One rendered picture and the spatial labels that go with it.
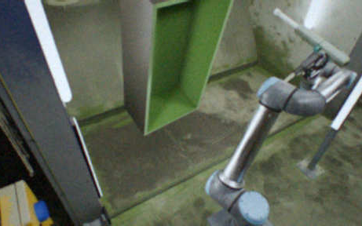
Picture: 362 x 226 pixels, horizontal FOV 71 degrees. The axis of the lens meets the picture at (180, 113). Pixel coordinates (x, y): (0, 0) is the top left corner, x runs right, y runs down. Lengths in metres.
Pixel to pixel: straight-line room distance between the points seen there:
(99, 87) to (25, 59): 1.96
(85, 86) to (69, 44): 0.45
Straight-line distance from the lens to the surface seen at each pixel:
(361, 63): 3.15
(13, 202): 0.70
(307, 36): 1.49
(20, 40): 0.97
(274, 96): 1.20
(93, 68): 2.90
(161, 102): 2.43
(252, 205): 1.38
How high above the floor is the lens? 2.09
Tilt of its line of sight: 43 degrees down
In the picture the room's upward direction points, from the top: 3 degrees clockwise
